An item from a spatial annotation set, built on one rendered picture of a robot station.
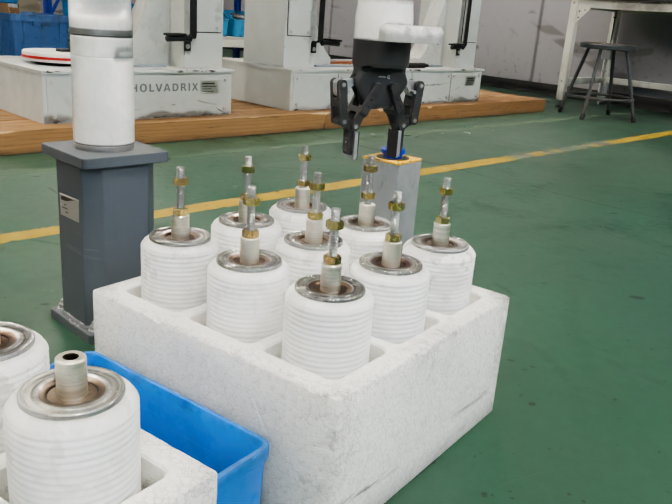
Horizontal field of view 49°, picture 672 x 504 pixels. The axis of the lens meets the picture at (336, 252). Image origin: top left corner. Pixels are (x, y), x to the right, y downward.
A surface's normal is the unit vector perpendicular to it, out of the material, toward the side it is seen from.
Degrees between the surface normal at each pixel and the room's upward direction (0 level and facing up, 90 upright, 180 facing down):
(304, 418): 90
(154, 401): 88
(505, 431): 0
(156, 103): 90
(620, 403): 0
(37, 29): 92
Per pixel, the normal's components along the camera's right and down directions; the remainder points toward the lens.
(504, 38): -0.71, 0.18
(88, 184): -0.04, 0.36
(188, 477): 0.07, -0.95
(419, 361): 0.79, 0.25
